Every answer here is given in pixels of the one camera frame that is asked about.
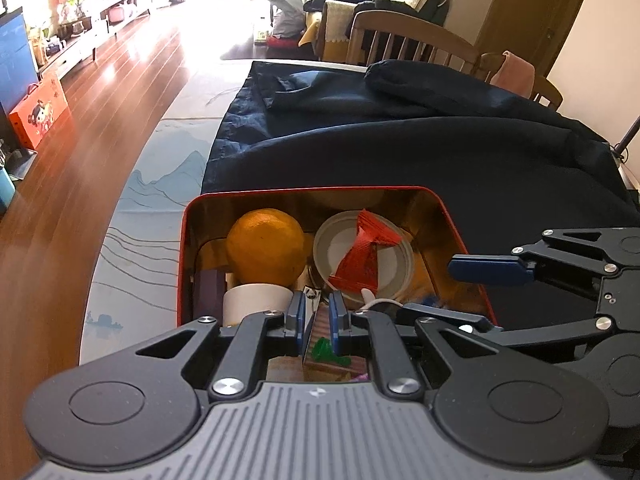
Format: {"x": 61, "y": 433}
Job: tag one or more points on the wooden tv stand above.
{"x": 95, "y": 25}

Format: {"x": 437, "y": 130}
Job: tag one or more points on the black clothes pile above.
{"x": 350, "y": 0}

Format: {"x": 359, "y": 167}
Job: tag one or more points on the blue trash bin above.
{"x": 6, "y": 190}

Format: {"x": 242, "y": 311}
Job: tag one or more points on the white bag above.
{"x": 285, "y": 7}

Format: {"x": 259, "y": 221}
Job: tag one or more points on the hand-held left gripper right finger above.
{"x": 336, "y": 321}

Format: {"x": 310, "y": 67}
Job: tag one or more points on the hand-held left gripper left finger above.
{"x": 297, "y": 319}

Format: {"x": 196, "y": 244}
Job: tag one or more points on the red floor cushion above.
{"x": 282, "y": 42}

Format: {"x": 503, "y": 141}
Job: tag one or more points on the grey dustpan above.
{"x": 22, "y": 162}

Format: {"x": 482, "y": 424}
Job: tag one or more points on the brown wooden door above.
{"x": 530, "y": 10}

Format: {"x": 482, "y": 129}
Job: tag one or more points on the orange fruit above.
{"x": 265, "y": 245}

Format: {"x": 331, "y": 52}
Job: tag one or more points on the wooden spindle chair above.
{"x": 415, "y": 35}

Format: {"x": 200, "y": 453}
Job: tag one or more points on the pink towel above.
{"x": 512, "y": 72}

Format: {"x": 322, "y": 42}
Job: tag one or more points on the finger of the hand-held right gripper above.
{"x": 550, "y": 337}
{"x": 490, "y": 269}

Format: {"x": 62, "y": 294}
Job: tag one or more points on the orange gift box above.
{"x": 40, "y": 112}

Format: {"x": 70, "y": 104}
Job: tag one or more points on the red tin box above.
{"x": 440, "y": 220}

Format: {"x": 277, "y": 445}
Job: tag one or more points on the dark navy cloth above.
{"x": 400, "y": 160}

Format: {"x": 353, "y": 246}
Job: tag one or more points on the wooden chair with towel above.
{"x": 545, "y": 90}

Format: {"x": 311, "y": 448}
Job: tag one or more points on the small brown green toy block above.
{"x": 325, "y": 360}

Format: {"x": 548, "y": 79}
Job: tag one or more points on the yellow cloth covered chair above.
{"x": 332, "y": 35}

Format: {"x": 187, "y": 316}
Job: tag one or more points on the television screen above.
{"x": 17, "y": 65}

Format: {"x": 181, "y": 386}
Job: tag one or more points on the mountain print table mat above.
{"x": 160, "y": 170}

